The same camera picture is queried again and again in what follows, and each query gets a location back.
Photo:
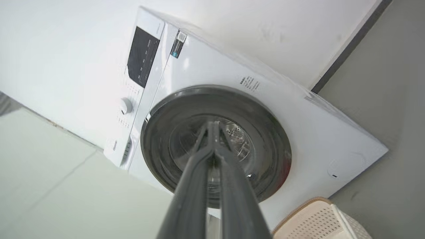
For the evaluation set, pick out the black washing machine display panel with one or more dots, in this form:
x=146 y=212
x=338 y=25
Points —
x=143 y=57

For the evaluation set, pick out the white round control dial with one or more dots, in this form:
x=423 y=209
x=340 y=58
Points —
x=126 y=106

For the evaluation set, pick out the dark label sticker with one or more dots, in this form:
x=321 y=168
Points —
x=178 y=44

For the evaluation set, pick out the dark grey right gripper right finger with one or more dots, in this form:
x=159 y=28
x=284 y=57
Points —
x=239 y=202

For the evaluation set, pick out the beige perforated laundry basket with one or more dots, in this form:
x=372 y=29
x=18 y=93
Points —
x=318 y=220

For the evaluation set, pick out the dark round washing machine door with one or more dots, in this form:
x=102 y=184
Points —
x=265 y=132

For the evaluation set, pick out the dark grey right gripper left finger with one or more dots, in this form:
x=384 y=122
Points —
x=189 y=196

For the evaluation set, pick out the white front-load washing machine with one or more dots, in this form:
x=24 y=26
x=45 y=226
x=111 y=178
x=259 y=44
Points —
x=298 y=132

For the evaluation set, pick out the dark grey wall baseboard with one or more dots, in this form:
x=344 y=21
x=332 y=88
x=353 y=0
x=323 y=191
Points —
x=352 y=46

